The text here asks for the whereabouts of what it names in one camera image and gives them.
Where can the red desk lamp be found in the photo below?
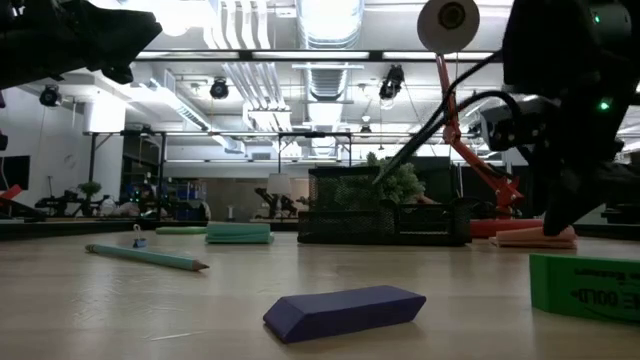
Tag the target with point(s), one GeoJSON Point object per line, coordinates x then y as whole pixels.
{"type": "Point", "coordinates": [430, 30]}

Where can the dark flat monitor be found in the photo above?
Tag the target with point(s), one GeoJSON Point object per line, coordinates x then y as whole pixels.
{"type": "Point", "coordinates": [15, 172]}

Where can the black metal rig frame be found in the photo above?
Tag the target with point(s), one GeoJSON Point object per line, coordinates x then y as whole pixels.
{"type": "Point", "coordinates": [93, 165]}

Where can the silver air duct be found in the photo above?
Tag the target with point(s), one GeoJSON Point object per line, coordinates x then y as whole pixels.
{"type": "Point", "coordinates": [330, 25]}

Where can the blue binder clip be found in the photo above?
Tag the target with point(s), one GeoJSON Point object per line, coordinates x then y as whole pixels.
{"type": "Point", "coordinates": [140, 243]}

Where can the green artificial succulent plant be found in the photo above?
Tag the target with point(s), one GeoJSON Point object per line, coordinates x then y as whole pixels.
{"type": "Point", "coordinates": [405, 185]}

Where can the black mesh desk organizer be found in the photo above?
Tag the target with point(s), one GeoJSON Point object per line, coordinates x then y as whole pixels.
{"type": "Point", "coordinates": [345, 230]}

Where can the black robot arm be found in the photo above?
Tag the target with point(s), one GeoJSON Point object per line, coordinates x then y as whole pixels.
{"type": "Point", "coordinates": [275, 200]}
{"type": "Point", "coordinates": [60, 202]}

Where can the black table frame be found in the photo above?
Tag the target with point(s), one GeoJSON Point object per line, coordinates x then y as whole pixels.
{"type": "Point", "coordinates": [75, 229]}

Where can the blue storage bins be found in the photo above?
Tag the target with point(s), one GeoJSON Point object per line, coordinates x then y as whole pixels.
{"type": "Point", "coordinates": [190, 192]}

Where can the teal pencil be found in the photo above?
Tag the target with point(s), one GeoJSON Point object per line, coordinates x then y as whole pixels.
{"type": "Point", "coordinates": [145, 256]}

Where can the black frame crossbar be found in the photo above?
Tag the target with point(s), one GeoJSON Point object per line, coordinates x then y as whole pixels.
{"type": "Point", "coordinates": [245, 55]}

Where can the blue eraser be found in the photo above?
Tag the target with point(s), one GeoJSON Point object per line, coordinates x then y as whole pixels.
{"type": "Point", "coordinates": [345, 312]}

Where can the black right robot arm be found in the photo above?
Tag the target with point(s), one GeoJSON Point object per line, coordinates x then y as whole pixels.
{"type": "Point", "coordinates": [550, 40]}

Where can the black track spotlight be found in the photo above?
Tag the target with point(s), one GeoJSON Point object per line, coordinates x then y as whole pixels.
{"type": "Point", "coordinates": [392, 82]}
{"type": "Point", "coordinates": [219, 89]}
{"type": "Point", "coordinates": [50, 95]}

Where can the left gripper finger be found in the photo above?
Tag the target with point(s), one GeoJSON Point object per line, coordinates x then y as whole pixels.
{"type": "Point", "coordinates": [121, 75]}
{"type": "Point", "coordinates": [120, 35]}

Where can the round white clock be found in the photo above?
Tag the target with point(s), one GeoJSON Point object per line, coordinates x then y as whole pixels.
{"type": "Point", "coordinates": [70, 161]}

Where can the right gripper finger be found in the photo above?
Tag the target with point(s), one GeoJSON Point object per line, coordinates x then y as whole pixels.
{"type": "Point", "coordinates": [575, 190]}

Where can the small potted plant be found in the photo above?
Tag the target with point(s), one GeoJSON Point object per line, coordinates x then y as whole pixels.
{"type": "Point", "coordinates": [90, 189]}

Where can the green eraser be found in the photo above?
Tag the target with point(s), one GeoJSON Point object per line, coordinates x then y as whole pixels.
{"type": "Point", "coordinates": [575, 285]}

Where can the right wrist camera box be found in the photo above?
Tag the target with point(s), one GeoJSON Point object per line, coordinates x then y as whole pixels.
{"type": "Point", "coordinates": [505, 125]}

